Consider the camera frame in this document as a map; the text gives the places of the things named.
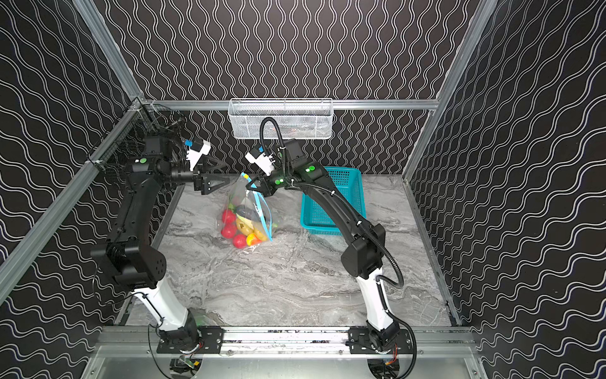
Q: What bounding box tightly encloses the small orange fruit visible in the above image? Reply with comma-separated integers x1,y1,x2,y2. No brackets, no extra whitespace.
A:
246,233,262,246

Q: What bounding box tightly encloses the teal plastic basket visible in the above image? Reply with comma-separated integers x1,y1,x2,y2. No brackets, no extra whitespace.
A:
300,167,366,241

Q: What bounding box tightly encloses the clear zip top bag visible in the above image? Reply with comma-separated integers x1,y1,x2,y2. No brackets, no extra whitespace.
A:
217,173,278,254

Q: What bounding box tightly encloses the black wire wall basket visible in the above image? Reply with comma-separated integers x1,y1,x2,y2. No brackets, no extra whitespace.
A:
89,103,189,186

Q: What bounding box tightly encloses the yellow potato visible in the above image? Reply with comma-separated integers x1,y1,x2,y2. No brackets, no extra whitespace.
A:
253,224,269,242

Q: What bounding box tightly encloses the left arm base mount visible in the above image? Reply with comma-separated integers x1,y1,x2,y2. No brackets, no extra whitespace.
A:
156,326,225,354

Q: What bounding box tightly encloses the yellow lemon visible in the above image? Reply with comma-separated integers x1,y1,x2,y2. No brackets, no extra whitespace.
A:
235,218,255,236

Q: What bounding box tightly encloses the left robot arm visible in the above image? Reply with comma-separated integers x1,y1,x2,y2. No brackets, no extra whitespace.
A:
90,135,226,338

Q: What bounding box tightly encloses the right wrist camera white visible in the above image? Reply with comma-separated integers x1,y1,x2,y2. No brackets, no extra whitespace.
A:
246,145,276,176

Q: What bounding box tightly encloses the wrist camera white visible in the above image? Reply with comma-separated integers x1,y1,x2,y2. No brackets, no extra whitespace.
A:
185,139,211,171
246,145,276,176

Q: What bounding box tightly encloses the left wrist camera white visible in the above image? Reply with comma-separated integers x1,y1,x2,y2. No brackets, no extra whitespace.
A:
185,139,211,171

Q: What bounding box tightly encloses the dark eggplant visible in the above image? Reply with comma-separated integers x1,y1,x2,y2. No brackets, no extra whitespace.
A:
235,205,260,221

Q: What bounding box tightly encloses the clear wall-mounted basket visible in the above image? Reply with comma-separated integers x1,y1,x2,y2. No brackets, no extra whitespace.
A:
228,98,335,140

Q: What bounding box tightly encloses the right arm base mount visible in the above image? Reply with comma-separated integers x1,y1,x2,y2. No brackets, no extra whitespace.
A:
345,325,413,355

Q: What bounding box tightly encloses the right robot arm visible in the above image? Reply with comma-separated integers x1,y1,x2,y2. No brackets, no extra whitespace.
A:
246,140,403,352

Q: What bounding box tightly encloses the red tomato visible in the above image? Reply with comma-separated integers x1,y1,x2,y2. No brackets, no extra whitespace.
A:
221,209,236,224
221,224,238,239

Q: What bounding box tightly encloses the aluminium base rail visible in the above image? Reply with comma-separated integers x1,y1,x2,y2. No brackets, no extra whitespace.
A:
95,326,476,359

